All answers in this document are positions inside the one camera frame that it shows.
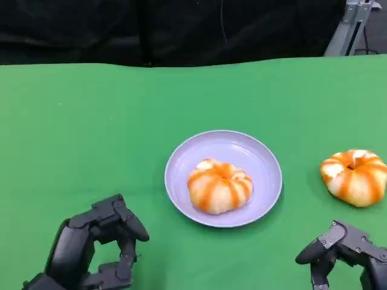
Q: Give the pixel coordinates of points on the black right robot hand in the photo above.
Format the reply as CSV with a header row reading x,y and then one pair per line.
x,y
350,250

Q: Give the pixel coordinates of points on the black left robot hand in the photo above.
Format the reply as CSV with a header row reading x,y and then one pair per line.
x,y
75,247

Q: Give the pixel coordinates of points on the orange white toy bread roll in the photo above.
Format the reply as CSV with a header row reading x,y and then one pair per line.
x,y
219,187
353,178

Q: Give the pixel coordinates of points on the green table cloth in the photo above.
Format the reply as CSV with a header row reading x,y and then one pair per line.
x,y
90,121

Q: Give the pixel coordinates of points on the lilac plate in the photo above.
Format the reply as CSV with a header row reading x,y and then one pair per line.
x,y
181,169

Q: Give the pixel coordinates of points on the black curtain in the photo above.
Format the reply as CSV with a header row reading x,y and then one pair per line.
x,y
121,30

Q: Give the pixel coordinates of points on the silver aluminium frame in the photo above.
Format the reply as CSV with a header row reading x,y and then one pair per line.
x,y
347,27

